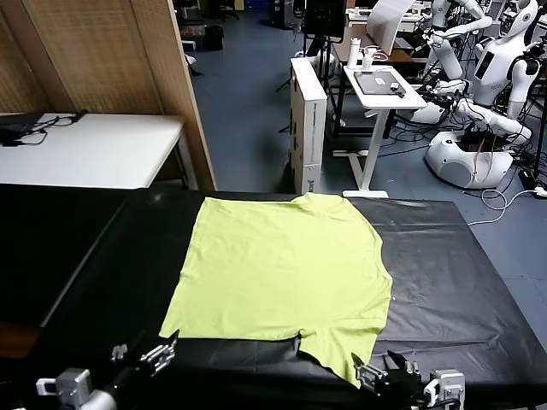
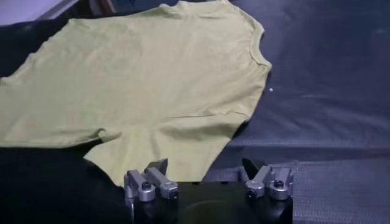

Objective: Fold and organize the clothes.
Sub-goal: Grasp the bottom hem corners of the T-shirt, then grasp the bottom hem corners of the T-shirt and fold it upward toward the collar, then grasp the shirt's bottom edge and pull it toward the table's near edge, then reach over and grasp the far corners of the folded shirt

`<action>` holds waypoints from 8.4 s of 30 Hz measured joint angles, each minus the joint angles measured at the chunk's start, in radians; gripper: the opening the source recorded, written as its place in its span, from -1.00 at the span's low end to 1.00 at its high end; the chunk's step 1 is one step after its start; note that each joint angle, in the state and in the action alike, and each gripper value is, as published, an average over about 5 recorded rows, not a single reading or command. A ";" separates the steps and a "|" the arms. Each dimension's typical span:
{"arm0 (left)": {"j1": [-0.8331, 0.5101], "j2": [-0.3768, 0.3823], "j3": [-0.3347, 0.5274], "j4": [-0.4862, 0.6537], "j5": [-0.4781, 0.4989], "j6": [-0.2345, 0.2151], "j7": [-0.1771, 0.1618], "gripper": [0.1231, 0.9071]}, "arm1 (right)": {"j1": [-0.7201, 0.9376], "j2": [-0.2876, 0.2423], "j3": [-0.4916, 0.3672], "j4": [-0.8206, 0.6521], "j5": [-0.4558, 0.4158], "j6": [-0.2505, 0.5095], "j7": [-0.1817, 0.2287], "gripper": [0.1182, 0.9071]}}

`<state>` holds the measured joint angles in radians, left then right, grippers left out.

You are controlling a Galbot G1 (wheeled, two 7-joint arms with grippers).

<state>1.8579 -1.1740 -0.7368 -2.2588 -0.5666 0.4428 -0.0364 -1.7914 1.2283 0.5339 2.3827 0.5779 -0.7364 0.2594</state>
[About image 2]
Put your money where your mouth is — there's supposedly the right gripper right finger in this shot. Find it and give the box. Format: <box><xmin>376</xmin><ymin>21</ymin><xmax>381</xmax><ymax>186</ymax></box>
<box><xmin>242</xmin><ymin>157</ymin><xmax>295</xmax><ymax>201</ymax></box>

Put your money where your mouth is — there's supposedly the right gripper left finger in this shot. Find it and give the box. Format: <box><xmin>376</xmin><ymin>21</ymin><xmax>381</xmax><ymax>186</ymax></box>
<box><xmin>124</xmin><ymin>158</ymin><xmax>179</xmax><ymax>202</ymax></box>

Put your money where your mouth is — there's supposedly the yellow-green printed t-shirt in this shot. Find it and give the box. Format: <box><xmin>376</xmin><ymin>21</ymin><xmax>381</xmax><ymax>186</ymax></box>
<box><xmin>0</xmin><ymin>0</ymin><xmax>272</xmax><ymax>187</ymax></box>

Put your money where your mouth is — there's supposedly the black table cloth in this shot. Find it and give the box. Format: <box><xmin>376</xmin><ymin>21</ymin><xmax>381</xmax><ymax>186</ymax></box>
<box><xmin>0</xmin><ymin>0</ymin><xmax>390</xmax><ymax>224</ymax></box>

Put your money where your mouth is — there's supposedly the wooden partition panel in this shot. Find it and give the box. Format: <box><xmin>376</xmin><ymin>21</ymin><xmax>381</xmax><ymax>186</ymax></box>
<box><xmin>88</xmin><ymin>0</ymin><xmax>118</xmax><ymax>16</ymax></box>

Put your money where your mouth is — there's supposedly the white rectangular table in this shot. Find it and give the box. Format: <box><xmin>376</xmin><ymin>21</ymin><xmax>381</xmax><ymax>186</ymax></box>
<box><xmin>0</xmin><ymin>0</ymin><xmax>80</xmax><ymax>27</ymax></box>

